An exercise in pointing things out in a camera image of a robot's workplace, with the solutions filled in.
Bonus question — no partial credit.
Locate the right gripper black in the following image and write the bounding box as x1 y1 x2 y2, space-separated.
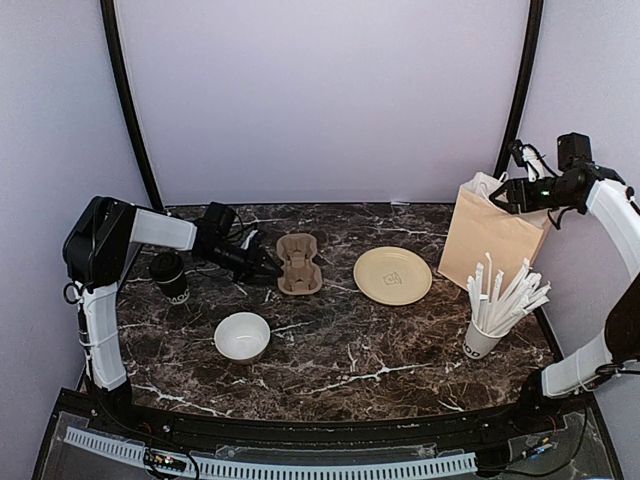
490 176 580 214

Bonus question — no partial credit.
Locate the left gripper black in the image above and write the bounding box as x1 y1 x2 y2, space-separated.
200 239 284 285

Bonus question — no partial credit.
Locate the brown paper bag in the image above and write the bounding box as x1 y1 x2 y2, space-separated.
438 172 551 288

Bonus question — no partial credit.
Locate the brown cardboard cup carrier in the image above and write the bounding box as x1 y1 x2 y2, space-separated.
276 233 323 296

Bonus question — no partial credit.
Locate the black paper coffee cup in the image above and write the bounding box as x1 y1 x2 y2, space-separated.
148 252 190 305

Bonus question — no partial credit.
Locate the black plastic cup lid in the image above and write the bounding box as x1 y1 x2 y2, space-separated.
148 252 184 283

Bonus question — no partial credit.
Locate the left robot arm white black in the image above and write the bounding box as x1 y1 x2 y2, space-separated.
63 196 283 392

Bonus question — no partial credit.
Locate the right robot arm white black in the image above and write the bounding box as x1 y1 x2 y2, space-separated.
489 132 639 434

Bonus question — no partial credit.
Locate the white wrapped straw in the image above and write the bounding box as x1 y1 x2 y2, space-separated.
467 271 490 333
494 273 551 335
474 252 494 331
486 270 504 333
489 258 530 334

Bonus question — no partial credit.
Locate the white ceramic bowl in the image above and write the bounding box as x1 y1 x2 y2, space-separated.
214 312 271 364

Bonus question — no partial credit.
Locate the beige round plate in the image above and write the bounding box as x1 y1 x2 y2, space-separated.
353 246 433 306

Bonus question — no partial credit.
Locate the white paper cup holder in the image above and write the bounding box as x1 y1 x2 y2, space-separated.
463 320 504 360

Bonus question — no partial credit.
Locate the small green circuit board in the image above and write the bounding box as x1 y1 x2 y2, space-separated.
143 449 187 473

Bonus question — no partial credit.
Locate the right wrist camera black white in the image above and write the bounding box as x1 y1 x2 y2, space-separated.
508 139 546 182

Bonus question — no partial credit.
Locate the right black frame post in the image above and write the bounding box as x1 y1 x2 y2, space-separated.
493 0 544 178

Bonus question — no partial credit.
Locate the black frame post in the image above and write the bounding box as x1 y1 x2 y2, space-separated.
493 0 544 178
100 0 164 211

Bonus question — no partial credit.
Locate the black front rail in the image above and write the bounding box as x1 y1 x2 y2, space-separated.
55 389 583 461

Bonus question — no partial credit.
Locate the white slotted cable duct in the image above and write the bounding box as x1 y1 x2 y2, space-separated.
64 427 477 479

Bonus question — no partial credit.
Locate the left black frame post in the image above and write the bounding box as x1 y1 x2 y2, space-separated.
100 0 164 211

